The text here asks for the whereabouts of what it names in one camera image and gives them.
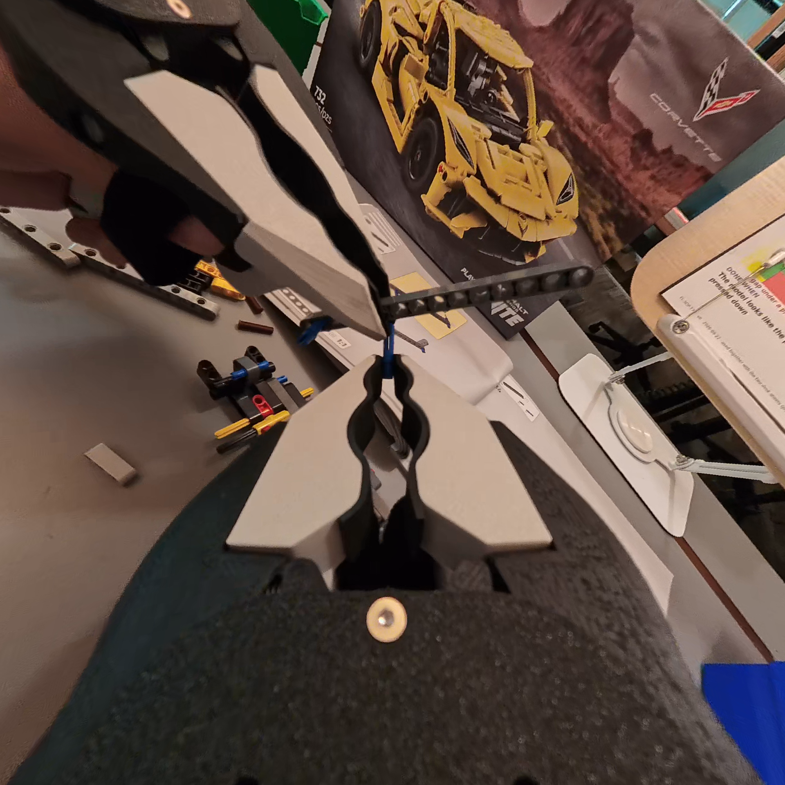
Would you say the blue plastic bin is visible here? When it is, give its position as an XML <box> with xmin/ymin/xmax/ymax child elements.
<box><xmin>701</xmin><ymin>662</ymin><xmax>785</xmax><ymax>785</ymax></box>

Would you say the open instruction booklet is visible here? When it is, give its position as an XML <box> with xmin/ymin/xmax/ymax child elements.
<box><xmin>265</xmin><ymin>202</ymin><xmax>675</xmax><ymax>617</ymax></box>

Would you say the printed instruction sheet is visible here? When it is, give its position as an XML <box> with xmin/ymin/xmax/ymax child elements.
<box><xmin>661</xmin><ymin>215</ymin><xmax>785</xmax><ymax>419</ymax></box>

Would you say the small light grey lego piece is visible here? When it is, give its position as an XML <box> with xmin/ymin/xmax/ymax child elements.
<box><xmin>84</xmin><ymin>443</ymin><xmax>137</xmax><ymax>487</ymax></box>

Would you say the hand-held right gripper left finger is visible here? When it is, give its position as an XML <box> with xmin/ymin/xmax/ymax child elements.
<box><xmin>226</xmin><ymin>354</ymin><xmax>388</xmax><ymax>592</ymax></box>

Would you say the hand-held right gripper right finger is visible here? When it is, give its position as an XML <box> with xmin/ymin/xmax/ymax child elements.
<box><xmin>397</xmin><ymin>353</ymin><xmax>556</xmax><ymax>591</ymax></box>

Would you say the person's left hand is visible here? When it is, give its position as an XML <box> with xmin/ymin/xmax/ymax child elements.
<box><xmin>0</xmin><ymin>49</ymin><xmax>226</xmax><ymax>267</ymax></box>

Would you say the green plastic bin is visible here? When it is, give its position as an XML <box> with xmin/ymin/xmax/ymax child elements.
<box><xmin>245</xmin><ymin>0</ymin><xmax>330</xmax><ymax>76</ymax></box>

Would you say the long dark grey lego beam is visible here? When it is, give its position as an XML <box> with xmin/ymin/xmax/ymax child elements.
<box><xmin>378</xmin><ymin>264</ymin><xmax>596</xmax><ymax>321</ymax></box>

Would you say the partly built lego chassis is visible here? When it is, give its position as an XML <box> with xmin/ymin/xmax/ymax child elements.
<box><xmin>0</xmin><ymin>205</ymin><xmax>316</xmax><ymax>458</ymax></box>

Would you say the lego set box yellow car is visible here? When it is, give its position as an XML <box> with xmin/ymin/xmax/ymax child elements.
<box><xmin>302</xmin><ymin>0</ymin><xmax>785</xmax><ymax>341</ymax></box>

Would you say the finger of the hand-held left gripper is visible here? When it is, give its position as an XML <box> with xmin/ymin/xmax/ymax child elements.
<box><xmin>124</xmin><ymin>69</ymin><xmax>395</xmax><ymax>342</ymax></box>
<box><xmin>245</xmin><ymin>63</ymin><xmax>391</xmax><ymax>290</ymax></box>

